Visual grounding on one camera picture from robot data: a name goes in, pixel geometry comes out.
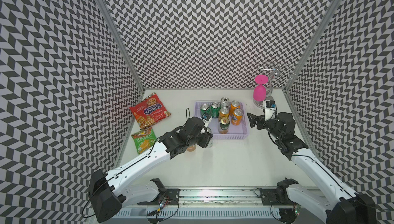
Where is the lilac plastic basket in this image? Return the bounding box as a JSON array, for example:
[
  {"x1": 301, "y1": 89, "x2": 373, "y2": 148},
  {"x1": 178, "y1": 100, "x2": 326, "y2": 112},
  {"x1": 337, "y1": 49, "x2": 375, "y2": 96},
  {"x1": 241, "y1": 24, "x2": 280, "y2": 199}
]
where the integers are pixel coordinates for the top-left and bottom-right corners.
[{"x1": 208, "y1": 102, "x2": 250, "y2": 140}]

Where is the silver tall can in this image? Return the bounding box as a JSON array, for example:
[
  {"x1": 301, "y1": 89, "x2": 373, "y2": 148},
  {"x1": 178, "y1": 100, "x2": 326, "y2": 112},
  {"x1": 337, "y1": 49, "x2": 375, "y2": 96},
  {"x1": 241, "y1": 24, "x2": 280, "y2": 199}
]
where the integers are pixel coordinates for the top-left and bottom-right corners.
[{"x1": 206, "y1": 128, "x2": 213, "y2": 149}]

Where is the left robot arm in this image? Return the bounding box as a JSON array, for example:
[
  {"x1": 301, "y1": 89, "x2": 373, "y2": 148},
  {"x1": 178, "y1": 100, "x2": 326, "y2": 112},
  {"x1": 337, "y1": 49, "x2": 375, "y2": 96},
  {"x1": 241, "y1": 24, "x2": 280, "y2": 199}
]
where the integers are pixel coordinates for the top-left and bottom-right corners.
[{"x1": 88, "y1": 115, "x2": 213, "y2": 223}]

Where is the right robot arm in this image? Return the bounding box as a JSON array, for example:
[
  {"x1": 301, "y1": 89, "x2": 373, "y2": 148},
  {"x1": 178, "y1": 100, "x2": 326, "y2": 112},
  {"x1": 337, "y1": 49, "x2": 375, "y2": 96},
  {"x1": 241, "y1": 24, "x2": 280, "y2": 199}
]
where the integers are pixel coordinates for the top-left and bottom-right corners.
[{"x1": 247, "y1": 112, "x2": 377, "y2": 224}]

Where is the green gold-top can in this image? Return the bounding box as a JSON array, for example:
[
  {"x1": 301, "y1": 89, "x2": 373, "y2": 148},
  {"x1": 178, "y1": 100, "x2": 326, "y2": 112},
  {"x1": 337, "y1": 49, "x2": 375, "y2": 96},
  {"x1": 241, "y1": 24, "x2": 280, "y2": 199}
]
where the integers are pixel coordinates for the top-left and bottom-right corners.
[{"x1": 218, "y1": 117, "x2": 230, "y2": 134}]

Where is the orange Fanta can right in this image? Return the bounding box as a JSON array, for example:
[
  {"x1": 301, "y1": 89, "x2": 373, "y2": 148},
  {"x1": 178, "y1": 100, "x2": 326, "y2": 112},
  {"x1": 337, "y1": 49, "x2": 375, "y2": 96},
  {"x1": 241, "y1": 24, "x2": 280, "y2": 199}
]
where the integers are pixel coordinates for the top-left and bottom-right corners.
[{"x1": 231, "y1": 108, "x2": 243, "y2": 126}]

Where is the orange fanta can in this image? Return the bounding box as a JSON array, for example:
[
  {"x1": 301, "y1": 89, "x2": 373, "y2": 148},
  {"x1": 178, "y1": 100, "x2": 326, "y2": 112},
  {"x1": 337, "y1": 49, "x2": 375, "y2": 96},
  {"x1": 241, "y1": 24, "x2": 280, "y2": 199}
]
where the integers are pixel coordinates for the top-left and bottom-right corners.
[
  {"x1": 231, "y1": 108, "x2": 243, "y2": 126},
  {"x1": 219, "y1": 107, "x2": 229, "y2": 120},
  {"x1": 230, "y1": 100, "x2": 240, "y2": 115}
]

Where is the pink wine glass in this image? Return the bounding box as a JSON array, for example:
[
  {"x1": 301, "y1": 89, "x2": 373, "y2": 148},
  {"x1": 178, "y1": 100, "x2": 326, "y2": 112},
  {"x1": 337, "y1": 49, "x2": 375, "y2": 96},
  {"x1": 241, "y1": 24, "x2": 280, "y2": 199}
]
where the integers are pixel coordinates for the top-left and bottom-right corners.
[{"x1": 253, "y1": 75, "x2": 268, "y2": 102}]

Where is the orange Fanta can back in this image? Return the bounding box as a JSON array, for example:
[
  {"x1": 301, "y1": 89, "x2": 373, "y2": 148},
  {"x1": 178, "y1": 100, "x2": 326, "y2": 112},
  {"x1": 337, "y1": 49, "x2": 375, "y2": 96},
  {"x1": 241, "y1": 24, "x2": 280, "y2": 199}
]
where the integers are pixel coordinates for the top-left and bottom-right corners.
[{"x1": 230, "y1": 100, "x2": 240, "y2": 115}]

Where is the green can back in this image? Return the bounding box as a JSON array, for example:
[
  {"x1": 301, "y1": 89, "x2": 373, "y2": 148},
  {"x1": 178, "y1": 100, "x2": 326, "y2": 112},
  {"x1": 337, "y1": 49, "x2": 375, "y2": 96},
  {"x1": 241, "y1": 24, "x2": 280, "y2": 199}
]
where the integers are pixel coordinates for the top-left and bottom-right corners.
[{"x1": 210, "y1": 102, "x2": 220, "y2": 119}]

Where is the orange Fanta can middle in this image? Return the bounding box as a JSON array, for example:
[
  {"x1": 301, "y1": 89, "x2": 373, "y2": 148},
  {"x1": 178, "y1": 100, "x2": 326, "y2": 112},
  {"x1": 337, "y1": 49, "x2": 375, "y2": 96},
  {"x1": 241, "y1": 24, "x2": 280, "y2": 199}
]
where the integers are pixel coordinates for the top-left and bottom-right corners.
[{"x1": 219, "y1": 107, "x2": 229, "y2": 120}]

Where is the green snack bag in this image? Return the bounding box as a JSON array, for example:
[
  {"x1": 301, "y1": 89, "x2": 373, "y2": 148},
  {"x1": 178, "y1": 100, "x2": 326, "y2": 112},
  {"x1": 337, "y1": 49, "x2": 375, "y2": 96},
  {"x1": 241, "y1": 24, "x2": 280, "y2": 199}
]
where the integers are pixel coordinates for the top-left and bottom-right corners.
[{"x1": 131, "y1": 128, "x2": 157, "y2": 155}]

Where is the red candy bag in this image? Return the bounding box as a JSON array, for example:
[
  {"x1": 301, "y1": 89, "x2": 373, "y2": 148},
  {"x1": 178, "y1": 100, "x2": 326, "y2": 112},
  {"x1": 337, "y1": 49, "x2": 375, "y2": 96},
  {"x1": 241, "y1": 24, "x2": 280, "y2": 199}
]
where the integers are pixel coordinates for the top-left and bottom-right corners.
[{"x1": 129, "y1": 93, "x2": 172, "y2": 131}]

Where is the white patterned can back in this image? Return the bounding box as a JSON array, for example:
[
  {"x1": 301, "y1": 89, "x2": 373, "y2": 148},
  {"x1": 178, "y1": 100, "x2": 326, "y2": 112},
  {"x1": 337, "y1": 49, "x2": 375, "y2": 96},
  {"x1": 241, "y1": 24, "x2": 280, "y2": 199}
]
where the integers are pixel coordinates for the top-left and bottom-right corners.
[{"x1": 220, "y1": 97, "x2": 230, "y2": 108}]

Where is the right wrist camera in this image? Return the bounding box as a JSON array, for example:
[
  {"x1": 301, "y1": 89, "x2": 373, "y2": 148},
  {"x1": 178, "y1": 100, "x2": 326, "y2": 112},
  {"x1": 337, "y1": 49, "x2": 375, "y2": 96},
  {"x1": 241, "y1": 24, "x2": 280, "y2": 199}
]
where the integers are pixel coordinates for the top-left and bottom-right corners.
[{"x1": 264, "y1": 100, "x2": 277, "y2": 121}]

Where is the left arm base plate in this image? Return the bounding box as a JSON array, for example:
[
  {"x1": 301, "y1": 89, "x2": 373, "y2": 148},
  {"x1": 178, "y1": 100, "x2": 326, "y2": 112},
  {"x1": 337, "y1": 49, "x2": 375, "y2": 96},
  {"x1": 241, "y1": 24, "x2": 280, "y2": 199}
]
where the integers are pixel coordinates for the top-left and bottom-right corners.
[{"x1": 137, "y1": 188, "x2": 181, "y2": 206}]

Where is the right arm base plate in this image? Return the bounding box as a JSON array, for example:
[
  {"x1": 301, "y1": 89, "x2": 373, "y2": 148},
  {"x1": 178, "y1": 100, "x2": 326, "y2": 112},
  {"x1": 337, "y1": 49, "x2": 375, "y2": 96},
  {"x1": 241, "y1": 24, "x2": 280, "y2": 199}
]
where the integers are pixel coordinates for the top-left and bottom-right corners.
[{"x1": 256, "y1": 189, "x2": 294, "y2": 206}]

